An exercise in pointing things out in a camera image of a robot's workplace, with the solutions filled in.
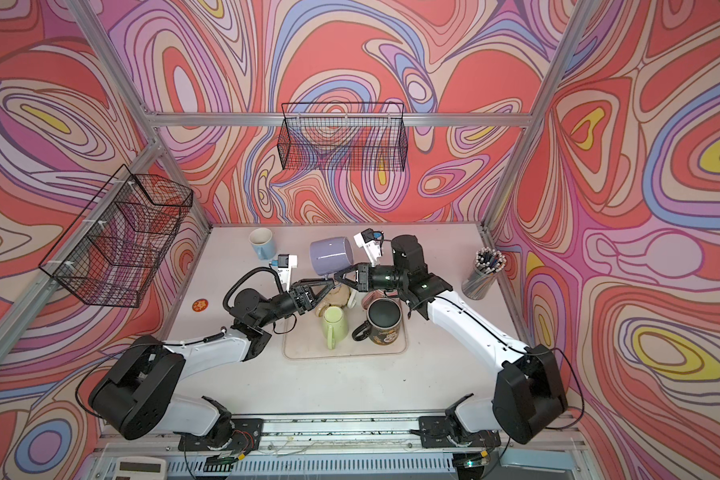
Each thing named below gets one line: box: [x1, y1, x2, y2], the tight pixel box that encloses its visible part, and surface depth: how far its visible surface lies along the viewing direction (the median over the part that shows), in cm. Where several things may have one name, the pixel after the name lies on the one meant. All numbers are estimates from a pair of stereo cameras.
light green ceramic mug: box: [322, 306, 349, 350], surface depth 85 cm
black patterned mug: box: [352, 298, 403, 346], surface depth 86 cm
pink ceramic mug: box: [361, 289, 387, 310], surface depth 94 cm
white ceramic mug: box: [347, 287, 357, 309], surface depth 94 cm
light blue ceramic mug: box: [248, 227, 276, 260], surface depth 104 cm
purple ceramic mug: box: [310, 237, 354, 275], surface depth 69 cm
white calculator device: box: [112, 456, 167, 480], surface depth 68 cm
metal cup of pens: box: [462, 246, 507, 300], surface depth 90 cm
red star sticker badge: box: [192, 298, 209, 312], surface depth 98 cm
